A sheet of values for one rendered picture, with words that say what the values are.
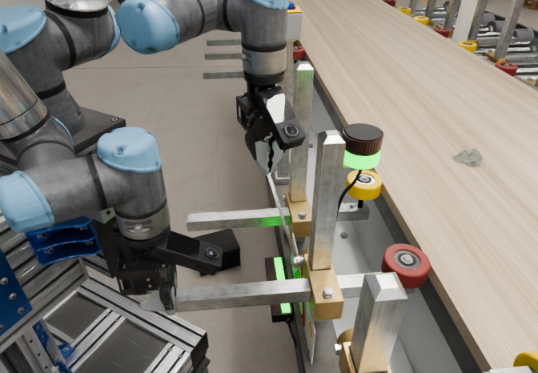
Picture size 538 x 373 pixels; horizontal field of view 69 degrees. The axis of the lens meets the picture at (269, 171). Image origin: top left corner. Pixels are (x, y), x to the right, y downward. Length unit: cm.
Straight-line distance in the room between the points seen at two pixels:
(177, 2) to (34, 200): 32
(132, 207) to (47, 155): 13
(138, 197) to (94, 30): 46
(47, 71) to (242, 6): 40
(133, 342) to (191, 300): 80
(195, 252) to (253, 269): 129
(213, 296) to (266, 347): 97
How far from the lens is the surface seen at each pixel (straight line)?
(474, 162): 107
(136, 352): 149
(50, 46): 87
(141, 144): 52
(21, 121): 62
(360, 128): 62
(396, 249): 77
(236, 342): 169
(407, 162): 103
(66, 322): 165
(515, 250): 87
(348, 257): 114
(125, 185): 54
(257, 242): 205
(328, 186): 63
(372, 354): 50
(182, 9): 61
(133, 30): 59
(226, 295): 73
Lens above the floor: 143
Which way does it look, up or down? 34 degrees down
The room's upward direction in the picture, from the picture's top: straight up
